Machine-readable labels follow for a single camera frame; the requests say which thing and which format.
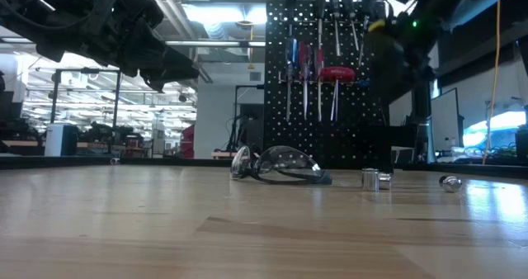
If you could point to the black metal stand frame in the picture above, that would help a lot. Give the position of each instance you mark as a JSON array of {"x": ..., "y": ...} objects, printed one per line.
[{"x": 55, "y": 105}]

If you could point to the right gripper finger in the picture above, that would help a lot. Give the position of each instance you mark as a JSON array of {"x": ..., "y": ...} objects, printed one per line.
[{"x": 392, "y": 72}]

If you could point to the small chrome adapter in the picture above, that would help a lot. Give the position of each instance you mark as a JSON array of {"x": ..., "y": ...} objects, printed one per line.
[{"x": 450, "y": 184}]

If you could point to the black metal pegboard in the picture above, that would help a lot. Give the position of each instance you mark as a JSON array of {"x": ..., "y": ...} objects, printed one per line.
[{"x": 350, "y": 118}]

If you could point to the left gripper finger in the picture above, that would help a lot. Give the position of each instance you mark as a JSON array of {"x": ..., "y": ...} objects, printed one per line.
[
  {"x": 156, "y": 85},
  {"x": 165, "y": 60}
]

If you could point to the short chrome socket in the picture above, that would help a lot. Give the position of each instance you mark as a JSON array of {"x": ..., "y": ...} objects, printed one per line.
[{"x": 370, "y": 179}]

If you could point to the red cabinet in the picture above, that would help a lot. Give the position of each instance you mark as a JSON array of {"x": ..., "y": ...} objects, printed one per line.
[{"x": 189, "y": 140}]

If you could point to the light wooden desk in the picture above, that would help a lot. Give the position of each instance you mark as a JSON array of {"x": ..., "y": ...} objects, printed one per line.
[{"x": 222, "y": 154}]

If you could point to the long ceiling light bar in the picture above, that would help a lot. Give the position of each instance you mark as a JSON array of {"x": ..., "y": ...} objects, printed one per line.
[{"x": 206, "y": 43}]

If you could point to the black jointed arm device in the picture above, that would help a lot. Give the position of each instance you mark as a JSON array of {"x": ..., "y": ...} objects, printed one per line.
[{"x": 237, "y": 130}]

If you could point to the black ceiling spotlight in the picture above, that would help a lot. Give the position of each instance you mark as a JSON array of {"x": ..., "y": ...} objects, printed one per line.
[{"x": 182, "y": 97}]

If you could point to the white panel monitor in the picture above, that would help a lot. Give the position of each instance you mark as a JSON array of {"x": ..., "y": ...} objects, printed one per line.
[{"x": 445, "y": 122}]

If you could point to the black tall column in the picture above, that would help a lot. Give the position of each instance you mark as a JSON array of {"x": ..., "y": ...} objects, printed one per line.
[{"x": 420, "y": 118}]

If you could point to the black plastic bin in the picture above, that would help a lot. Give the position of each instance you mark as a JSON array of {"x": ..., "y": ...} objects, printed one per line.
[{"x": 387, "y": 147}]

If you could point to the clear black safety glasses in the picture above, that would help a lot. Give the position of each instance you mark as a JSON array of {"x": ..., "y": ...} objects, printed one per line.
[{"x": 288, "y": 159}]

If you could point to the white box cabinet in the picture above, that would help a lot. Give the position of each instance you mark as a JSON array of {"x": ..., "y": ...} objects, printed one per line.
[{"x": 57, "y": 140}]

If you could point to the black doorway frame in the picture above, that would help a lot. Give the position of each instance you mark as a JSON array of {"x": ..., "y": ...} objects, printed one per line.
[{"x": 236, "y": 105}]

